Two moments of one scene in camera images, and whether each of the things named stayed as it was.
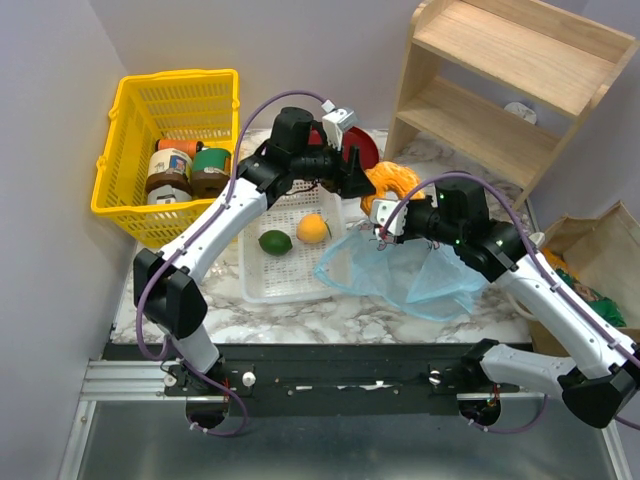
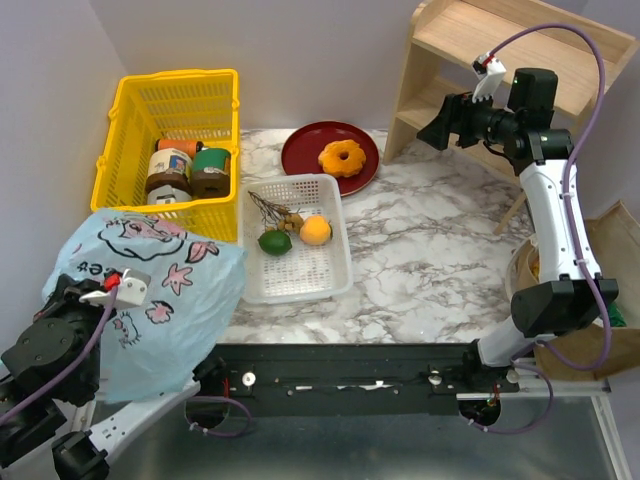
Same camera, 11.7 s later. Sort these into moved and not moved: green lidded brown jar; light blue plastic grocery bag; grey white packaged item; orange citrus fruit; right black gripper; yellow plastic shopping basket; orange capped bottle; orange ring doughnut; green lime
Moved: light blue plastic grocery bag; right black gripper; orange ring doughnut
Not moved: grey white packaged item; orange capped bottle; green lidded brown jar; yellow plastic shopping basket; green lime; orange citrus fruit
